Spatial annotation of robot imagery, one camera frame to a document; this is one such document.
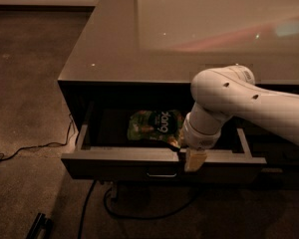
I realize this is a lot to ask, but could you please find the green snack bag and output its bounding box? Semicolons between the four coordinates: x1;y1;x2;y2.
127;110;184;149

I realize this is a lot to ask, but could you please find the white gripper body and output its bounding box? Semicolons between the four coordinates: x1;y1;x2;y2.
182;115;221;149

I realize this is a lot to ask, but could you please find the drawer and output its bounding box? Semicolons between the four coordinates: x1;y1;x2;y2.
61;108;266;183

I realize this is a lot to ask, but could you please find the thin black floor cable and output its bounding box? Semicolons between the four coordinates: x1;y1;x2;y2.
0;114;78;176

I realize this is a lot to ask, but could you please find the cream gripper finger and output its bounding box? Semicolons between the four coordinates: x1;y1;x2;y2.
184;148;207;172

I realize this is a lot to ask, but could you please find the dark cabinet with glossy top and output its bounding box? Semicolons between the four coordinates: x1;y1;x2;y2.
58;0;299;176

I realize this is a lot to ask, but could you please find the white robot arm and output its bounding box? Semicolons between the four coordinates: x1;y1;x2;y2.
182;65;299;172

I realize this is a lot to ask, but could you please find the black metal bracket on floor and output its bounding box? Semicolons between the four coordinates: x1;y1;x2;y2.
26;212;53;239

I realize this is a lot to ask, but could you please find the thick black floor cable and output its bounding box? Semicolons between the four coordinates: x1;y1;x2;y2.
77;178;203;239

